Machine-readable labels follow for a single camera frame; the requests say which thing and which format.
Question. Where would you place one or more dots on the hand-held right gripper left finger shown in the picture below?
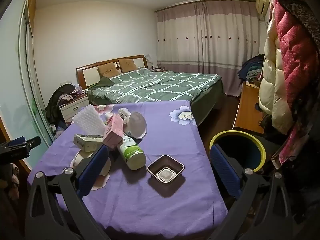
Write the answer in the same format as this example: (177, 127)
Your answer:
(93, 166)

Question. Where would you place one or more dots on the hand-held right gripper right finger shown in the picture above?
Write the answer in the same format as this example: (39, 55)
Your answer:
(226, 170)

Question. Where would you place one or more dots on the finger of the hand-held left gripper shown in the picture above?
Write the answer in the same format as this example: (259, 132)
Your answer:
(12, 156)
(31, 142)

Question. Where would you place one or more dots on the small white and green box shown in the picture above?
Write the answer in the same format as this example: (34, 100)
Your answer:
(87, 142)

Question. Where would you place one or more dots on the yellow-rimmed dark waste bin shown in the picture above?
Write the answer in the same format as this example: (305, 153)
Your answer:
(260, 152)

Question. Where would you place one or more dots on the pink carton box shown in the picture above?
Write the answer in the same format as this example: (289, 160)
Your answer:
(113, 132)

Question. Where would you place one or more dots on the green and white bottle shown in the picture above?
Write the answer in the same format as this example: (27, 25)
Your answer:
(132, 155)

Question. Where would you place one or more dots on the white dimpled foam sheet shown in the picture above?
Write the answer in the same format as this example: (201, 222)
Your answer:
(87, 118)

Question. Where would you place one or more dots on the white plastic cup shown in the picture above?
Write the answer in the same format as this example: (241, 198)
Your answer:
(136, 125)

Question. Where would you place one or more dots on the brown plastic tray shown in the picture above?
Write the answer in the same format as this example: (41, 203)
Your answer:
(165, 173)

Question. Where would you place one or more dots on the white spray bottle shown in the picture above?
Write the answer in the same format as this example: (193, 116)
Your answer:
(123, 112)

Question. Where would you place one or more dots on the dark hanging clothes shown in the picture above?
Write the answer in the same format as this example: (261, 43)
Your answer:
(53, 102)

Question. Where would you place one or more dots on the white nightstand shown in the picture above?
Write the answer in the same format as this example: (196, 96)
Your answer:
(72, 108)

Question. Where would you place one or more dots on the dark bag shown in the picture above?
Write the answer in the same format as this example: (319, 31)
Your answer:
(265, 123)

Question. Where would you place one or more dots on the purple floral tablecloth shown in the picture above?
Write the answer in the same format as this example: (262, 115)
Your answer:
(140, 205)

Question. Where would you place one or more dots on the wardrobe with sliding doors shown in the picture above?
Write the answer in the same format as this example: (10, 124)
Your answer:
(15, 80)

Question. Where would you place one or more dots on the floral cloth pile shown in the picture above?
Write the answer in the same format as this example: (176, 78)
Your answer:
(75, 93)

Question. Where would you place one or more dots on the wooden dresser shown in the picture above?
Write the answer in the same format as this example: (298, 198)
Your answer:
(247, 105)

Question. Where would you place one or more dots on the pink garment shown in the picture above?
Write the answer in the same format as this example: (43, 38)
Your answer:
(295, 142)

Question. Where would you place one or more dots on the brown pillow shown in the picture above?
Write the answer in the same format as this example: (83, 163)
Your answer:
(127, 65)
(107, 71)

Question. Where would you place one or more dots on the bed with green plaid duvet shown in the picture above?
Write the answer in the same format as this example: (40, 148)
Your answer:
(155, 87)

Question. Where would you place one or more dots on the pile of folded clothes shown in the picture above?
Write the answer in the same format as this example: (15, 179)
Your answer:
(250, 70)

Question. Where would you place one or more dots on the wooden nightstand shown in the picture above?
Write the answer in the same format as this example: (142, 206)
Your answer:
(160, 69)

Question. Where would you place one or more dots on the pink and white curtain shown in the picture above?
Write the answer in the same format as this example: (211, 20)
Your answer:
(200, 42)

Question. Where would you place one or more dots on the hanging puffer jackets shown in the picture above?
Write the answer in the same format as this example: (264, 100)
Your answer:
(297, 55)

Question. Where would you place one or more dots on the leopard print garment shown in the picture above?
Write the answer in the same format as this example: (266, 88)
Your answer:
(302, 12)

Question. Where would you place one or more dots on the wall air conditioner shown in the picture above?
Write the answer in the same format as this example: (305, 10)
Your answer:
(262, 3)

